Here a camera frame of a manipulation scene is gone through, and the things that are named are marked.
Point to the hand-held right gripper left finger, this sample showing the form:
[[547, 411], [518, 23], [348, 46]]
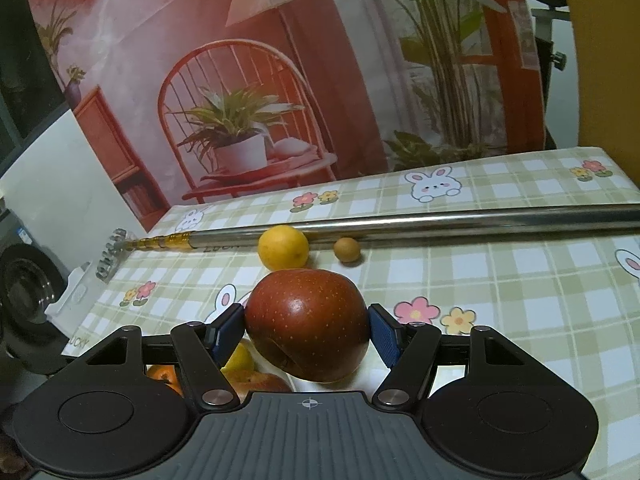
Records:
[[227, 334]]

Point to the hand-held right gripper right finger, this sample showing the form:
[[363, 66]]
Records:
[[385, 340]]

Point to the white fruit plate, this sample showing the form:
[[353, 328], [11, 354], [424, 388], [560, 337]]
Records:
[[367, 372]]

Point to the large dark red apple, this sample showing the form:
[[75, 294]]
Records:
[[307, 325]]

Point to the small yellow citrus fruit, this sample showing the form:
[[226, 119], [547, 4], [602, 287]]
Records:
[[240, 357]]

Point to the red yellow apple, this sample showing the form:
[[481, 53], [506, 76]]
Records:
[[260, 385]]

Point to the orange persimmon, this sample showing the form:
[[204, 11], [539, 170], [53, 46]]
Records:
[[162, 375]]

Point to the small brown round fruit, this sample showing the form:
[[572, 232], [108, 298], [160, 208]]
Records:
[[346, 250]]

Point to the yellow lemon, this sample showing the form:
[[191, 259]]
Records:
[[283, 247]]

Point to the telescopic metal pole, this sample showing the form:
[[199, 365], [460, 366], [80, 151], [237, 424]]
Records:
[[450, 222]]

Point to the green checked bunny tablecloth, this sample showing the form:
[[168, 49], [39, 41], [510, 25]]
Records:
[[525, 285]]

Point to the white plastic container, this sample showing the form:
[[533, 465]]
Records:
[[75, 300]]

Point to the dark washing machine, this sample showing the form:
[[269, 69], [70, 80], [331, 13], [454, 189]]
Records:
[[25, 300]]

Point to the dark glass window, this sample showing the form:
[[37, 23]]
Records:
[[20, 60]]

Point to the wooden board panel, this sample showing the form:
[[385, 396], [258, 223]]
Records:
[[605, 60]]

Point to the printed room scene wall backdrop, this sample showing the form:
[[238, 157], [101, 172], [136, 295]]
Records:
[[350, 85]]

